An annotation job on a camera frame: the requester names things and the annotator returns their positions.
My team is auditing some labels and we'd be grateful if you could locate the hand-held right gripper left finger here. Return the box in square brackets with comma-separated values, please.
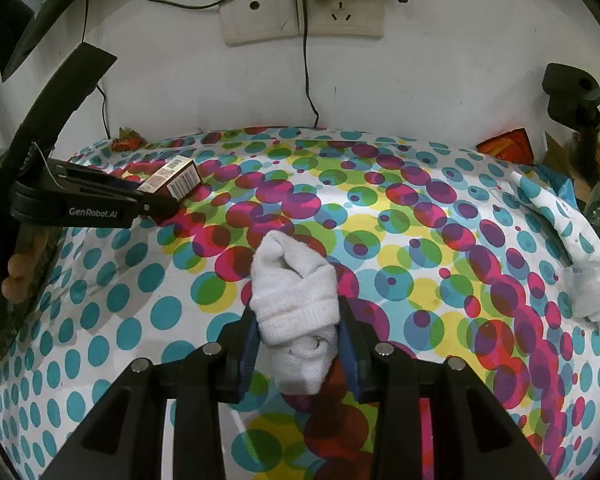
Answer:
[40, 307, 258, 480]

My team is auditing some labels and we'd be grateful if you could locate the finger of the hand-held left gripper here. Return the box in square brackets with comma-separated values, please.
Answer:
[47, 158, 147, 194]
[132, 191, 181, 225]

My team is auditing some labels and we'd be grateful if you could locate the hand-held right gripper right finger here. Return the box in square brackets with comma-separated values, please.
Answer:
[337, 297, 556, 480]

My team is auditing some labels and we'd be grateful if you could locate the small brown box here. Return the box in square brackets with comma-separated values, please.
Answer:
[137, 156, 203, 198]

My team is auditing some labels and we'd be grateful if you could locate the small white sock roll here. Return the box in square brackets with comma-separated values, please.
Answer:
[250, 231, 340, 395]

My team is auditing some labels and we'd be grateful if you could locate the person's left hand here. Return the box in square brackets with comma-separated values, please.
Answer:
[0, 232, 48, 306]

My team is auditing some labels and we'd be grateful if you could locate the orange foil wrapper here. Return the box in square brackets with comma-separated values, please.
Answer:
[112, 127, 146, 152]

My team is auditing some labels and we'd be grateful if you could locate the polka dot tablecloth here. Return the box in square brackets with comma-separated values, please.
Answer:
[0, 127, 600, 480]

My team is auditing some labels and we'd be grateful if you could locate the small white plastic bag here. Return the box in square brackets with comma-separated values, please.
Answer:
[562, 255, 600, 331]

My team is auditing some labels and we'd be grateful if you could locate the red snack packet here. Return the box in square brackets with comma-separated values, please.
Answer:
[476, 129, 533, 165]

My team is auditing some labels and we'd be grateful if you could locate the brown cardboard piece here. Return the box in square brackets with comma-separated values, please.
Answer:
[545, 132, 593, 201]

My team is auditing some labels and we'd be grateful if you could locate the black clamp stand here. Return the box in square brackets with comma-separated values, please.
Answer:
[541, 62, 600, 181]

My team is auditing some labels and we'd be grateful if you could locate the white wall socket plate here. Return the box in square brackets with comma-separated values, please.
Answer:
[219, 0, 385, 47]

